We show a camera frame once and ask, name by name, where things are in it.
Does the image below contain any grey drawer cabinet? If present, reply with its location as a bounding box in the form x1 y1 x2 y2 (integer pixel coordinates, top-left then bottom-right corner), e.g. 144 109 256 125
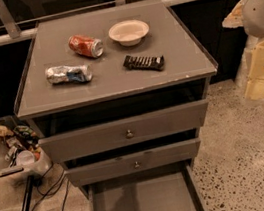
0 0 237 211

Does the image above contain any crushed silver blue can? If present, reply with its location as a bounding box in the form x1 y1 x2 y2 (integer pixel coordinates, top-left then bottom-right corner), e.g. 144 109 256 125
45 65 92 85

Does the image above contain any grey drawer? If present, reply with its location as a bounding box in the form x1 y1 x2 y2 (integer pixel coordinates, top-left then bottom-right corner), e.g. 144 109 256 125
39 100 208 163
88 161 206 211
66 138 200 187

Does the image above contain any grey top drawer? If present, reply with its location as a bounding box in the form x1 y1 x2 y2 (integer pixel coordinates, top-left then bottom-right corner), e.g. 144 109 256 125
39 100 208 163

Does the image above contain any dark rxbar chocolate bar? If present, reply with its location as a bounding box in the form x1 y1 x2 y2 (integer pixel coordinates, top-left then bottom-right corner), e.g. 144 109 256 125
123 55 165 71

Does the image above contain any white diagonal pole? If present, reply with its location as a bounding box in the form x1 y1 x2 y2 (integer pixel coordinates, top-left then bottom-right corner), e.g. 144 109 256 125
234 36 258 89

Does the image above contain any grey bottom drawer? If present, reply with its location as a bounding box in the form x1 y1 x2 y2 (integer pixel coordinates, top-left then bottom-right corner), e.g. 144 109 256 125
88 161 206 211

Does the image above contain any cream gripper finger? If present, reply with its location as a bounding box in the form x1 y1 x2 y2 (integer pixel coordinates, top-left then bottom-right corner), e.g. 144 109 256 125
245 79 264 100

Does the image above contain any black floor cable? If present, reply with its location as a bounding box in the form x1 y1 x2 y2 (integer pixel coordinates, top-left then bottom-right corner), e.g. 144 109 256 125
18 163 75 211

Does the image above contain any white paper bowl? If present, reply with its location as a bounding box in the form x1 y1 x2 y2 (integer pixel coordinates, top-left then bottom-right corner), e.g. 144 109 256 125
108 20 150 47

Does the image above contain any clear plastic trash bin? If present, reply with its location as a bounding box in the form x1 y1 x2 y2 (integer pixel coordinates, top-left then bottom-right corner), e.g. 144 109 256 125
0 115 52 183

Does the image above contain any grey middle drawer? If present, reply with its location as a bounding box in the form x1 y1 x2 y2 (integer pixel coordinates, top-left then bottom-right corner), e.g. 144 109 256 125
66 138 200 187

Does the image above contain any red soda can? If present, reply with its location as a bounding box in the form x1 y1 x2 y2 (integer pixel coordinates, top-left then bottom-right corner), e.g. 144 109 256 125
68 34 104 58

